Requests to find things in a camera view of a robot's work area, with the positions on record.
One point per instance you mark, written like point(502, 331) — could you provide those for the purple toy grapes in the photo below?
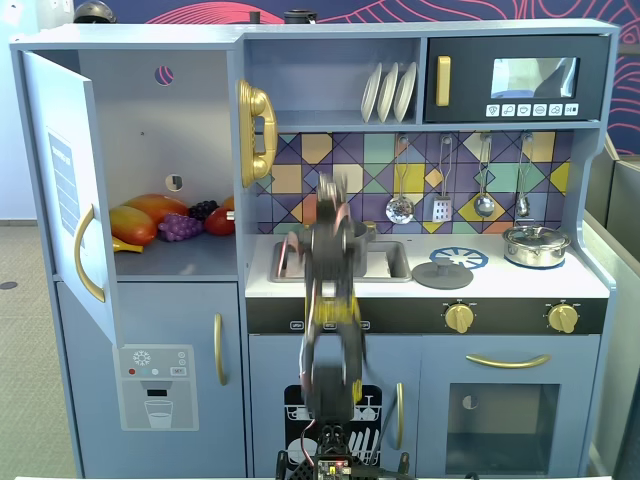
point(180, 227)

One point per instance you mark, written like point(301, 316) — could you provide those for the black and yellow robot arm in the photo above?
point(330, 390)

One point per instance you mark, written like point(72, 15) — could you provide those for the gold toy telephone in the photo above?
point(257, 130)

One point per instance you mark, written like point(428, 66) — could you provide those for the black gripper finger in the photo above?
point(325, 184)
point(342, 184)

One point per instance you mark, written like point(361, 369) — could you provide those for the metal toy spatula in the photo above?
point(442, 210)

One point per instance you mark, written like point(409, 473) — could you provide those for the small metal toy spoon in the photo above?
point(523, 205)

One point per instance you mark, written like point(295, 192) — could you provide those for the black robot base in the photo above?
point(330, 457)

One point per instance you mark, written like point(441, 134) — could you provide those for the red toy tomato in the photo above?
point(219, 222)

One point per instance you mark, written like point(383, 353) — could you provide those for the gold toy faucet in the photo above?
point(370, 228)

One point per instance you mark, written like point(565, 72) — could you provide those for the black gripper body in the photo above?
point(331, 204)

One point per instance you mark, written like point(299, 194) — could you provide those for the black round object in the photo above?
point(299, 17)

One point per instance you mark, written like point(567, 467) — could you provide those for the metal toy skimmer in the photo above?
point(400, 210)

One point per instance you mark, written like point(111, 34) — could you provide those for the yellow-orange toy mango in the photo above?
point(131, 225)

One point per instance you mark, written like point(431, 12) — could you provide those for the gray round lid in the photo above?
point(442, 275)

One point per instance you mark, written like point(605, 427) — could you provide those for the gold stove knob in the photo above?
point(459, 318)
point(563, 318)

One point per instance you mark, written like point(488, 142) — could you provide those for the blue-gray toy kitchen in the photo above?
point(330, 70)

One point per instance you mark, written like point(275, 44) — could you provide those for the large red-orange toy mango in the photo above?
point(157, 205)

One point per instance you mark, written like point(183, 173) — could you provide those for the dark floor disc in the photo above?
point(8, 285)

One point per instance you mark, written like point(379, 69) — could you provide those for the black toy microwave door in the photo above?
point(470, 80)

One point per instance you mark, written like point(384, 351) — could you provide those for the metal toy ladle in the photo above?
point(484, 205)

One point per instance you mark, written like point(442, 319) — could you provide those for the small black post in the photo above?
point(255, 17)

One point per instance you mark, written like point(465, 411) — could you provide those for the gray toy sink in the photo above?
point(392, 260)

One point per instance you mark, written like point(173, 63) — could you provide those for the white toy plate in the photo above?
point(371, 92)
point(387, 92)
point(405, 90)

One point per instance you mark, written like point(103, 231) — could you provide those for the yellow toy banana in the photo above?
point(127, 246)

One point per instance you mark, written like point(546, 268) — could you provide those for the orange toy fruit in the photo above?
point(228, 203)

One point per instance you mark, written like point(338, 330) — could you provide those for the stainless pot with lid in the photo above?
point(535, 247)

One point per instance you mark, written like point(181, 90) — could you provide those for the blue-gray cabinet door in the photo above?
point(65, 150)

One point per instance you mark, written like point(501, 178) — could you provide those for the dark toy grapes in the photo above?
point(204, 209)

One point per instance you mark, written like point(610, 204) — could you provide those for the gray toy pot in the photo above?
point(360, 245)

